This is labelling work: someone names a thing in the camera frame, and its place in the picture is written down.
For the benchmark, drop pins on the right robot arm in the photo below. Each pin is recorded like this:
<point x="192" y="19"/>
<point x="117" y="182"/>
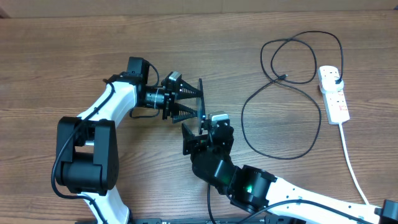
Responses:
<point x="256" y="191"/>

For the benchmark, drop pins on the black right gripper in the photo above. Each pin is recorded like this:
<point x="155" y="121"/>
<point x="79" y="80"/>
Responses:
<point x="194" y="149"/>

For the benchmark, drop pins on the Samsung Galaxy smartphone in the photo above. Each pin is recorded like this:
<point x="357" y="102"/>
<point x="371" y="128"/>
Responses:
<point x="201" y="115"/>

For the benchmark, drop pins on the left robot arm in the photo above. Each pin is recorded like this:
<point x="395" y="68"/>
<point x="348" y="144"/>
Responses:
<point x="87" y="162"/>

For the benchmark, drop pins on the white power extension strip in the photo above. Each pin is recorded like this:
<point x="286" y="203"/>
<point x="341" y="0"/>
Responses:
<point x="335" y="103"/>

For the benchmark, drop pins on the white charger plug adapter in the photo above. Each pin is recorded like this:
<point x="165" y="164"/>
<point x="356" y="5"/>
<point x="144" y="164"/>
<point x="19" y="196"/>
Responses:
<point x="330" y="85"/>

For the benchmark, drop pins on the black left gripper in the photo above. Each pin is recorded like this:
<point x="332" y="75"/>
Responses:
<point x="171" y="94"/>

